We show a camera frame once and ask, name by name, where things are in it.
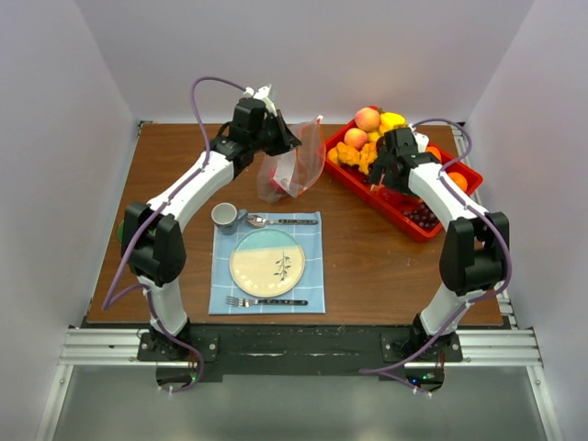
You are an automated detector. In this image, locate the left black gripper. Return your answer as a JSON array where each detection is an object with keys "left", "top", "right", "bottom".
[{"left": 250, "top": 110, "right": 301, "bottom": 157}]

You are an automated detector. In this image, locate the clear zip top bag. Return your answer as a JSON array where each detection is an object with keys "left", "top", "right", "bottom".
[{"left": 256, "top": 115, "right": 326, "bottom": 203}]

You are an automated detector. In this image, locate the red apple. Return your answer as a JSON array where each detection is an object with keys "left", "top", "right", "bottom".
[{"left": 270, "top": 168, "right": 299, "bottom": 198}]

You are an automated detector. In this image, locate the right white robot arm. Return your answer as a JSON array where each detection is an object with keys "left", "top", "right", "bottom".
[{"left": 369, "top": 127, "right": 512, "bottom": 361}]

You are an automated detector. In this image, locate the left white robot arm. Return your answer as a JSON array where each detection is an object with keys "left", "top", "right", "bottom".
[{"left": 121, "top": 94, "right": 301, "bottom": 360}]

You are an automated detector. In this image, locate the yellow bell pepper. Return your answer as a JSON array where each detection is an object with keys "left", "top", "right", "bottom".
[{"left": 379, "top": 112, "right": 407, "bottom": 135}]

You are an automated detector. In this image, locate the lower purple grape bunch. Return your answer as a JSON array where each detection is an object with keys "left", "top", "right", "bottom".
[{"left": 403, "top": 203, "right": 438, "bottom": 231}]

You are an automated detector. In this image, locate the orange fruit back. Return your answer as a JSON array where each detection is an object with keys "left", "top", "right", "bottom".
[{"left": 426, "top": 146, "right": 442, "bottom": 163}]

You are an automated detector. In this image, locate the orange fruit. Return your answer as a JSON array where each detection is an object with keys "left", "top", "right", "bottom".
[
  {"left": 448, "top": 172, "right": 469, "bottom": 192},
  {"left": 426, "top": 146, "right": 442, "bottom": 163}
]

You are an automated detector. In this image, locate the orange fruit right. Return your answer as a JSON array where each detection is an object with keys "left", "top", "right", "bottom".
[{"left": 448, "top": 172, "right": 469, "bottom": 192}]

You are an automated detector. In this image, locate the metal spoon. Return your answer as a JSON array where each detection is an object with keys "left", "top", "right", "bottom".
[{"left": 245, "top": 214, "right": 319, "bottom": 228}]

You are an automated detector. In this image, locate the small grey cup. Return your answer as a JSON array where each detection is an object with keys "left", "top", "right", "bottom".
[{"left": 210, "top": 202, "right": 249, "bottom": 235}]

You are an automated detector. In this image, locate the cream and teal plate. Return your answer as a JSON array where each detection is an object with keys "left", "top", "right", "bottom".
[{"left": 229, "top": 229, "right": 306, "bottom": 299}]

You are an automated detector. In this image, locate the blue checked placemat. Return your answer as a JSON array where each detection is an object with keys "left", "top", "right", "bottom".
[{"left": 209, "top": 211, "right": 325, "bottom": 315}]

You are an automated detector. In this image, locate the metal fork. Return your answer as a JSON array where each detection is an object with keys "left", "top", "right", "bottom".
[{"left": 226, "top": 296, "right": 309, "bottom": 308}]

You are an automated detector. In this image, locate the green floral mug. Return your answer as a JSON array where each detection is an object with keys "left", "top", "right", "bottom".
[{"left": 116, "top": 221, "right": 124, "bottom": 244}]

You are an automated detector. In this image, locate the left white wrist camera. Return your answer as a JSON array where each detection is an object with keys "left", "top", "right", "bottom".
[{"left": 243, "top": 84, "right": 274, "bottom": 104}]

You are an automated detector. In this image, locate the aluminium frame rail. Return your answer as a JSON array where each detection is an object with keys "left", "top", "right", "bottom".
[{"left": 34, "top": 121, "right": 564, "bottom": 441}]

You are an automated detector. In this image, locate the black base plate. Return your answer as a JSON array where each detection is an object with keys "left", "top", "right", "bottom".
[{"left": 137, "top": 323, "right": 463, "bottom": 384}]

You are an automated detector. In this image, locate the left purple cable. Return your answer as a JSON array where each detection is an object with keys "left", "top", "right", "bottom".
[{"left": 100, "top": 76, "right": 249, "bottom": 391}]

